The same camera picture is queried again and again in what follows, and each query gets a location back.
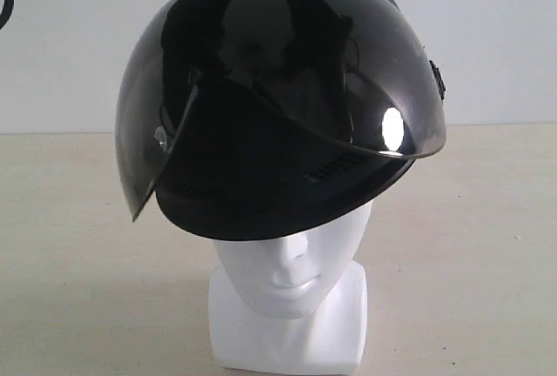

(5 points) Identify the black helmet with tinted visor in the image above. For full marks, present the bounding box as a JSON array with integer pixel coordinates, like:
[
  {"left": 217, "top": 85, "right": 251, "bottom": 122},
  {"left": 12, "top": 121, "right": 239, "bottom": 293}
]
[{"left": 114, "top": 0, "right": 446, "bottom": 241}]

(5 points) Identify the white foam mannequin head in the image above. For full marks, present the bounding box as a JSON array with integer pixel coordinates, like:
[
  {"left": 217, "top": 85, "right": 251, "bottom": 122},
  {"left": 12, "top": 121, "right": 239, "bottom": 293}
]
[{"left": 209, "top": 202, "right": 372, "bottom": 364}]

